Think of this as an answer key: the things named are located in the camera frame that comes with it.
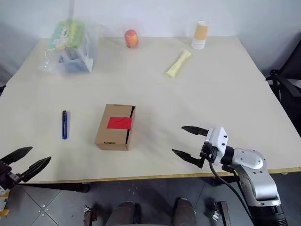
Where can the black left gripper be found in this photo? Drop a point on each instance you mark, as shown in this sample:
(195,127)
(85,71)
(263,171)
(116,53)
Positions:
(7,175)

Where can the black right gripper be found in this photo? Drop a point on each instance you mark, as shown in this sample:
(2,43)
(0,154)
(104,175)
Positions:
(208,153)

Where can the blue utility knife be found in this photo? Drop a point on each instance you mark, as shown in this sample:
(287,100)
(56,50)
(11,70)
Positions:
(65,124)

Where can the brown cardboard box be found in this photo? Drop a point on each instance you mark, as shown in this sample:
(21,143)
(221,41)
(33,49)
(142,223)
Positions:
(113,139)

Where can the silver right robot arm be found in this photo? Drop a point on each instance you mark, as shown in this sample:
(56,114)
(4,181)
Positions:
(258,179)

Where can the yellow floor object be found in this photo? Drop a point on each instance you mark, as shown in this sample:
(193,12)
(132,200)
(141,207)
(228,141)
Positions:
(3,210)

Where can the dark rounded shape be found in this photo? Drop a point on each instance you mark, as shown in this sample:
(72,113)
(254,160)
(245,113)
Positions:
(184,212)
(124,214)

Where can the red tape patch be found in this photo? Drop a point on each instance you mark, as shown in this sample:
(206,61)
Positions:
(120,123)

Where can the yellow wrapped snack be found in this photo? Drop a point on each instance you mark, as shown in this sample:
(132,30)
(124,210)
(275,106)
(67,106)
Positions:
(178,63)

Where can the orange and white paper cup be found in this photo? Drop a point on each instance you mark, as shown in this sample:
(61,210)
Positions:
(200,35)

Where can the blue and white package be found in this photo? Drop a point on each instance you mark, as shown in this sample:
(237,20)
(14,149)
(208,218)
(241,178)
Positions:
(75,63)

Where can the black chair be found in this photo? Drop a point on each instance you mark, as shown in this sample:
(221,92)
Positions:
(289,82)

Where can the red yellow apple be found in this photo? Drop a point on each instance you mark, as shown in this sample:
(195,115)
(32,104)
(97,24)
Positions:
(131,38)

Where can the clear plastic bag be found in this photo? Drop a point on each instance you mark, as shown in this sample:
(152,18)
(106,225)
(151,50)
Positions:
(91,47)

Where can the green packaged goods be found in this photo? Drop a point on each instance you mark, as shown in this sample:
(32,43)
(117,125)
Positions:
(68,33)

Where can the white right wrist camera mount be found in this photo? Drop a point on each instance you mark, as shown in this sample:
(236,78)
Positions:
(218,139)

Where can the metal clamp bracket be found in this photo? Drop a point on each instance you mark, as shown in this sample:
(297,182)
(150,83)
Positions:
(90,216)
(219,212)

